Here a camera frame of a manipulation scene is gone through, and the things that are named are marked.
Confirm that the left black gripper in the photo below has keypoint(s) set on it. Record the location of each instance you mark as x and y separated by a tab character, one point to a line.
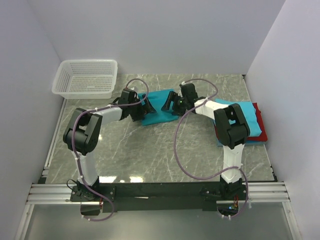
144	109

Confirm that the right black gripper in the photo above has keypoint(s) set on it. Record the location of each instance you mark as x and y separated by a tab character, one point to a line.
171	97

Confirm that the teal t-shirt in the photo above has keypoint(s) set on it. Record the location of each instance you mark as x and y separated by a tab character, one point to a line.
157	100

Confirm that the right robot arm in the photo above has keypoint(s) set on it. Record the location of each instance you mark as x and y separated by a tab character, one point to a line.
230	124

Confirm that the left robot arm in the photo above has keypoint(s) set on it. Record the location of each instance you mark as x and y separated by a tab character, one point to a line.
83	130

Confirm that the white perforated plastic basket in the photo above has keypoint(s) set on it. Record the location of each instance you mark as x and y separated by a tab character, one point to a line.
85	79

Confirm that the folded light blue t-shirt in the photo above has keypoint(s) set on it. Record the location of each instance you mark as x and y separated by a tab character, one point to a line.
249	113

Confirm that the folded grey-blue t-shirt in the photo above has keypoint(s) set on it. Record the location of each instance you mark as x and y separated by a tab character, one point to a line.
248	143

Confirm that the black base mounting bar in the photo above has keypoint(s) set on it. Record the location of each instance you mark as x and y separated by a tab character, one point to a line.
143	196

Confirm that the folded red t-shirt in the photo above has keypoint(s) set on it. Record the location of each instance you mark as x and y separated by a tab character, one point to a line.
263	137

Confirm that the aluminium frame rail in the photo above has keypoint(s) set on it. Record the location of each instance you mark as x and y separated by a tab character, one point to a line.
60	194

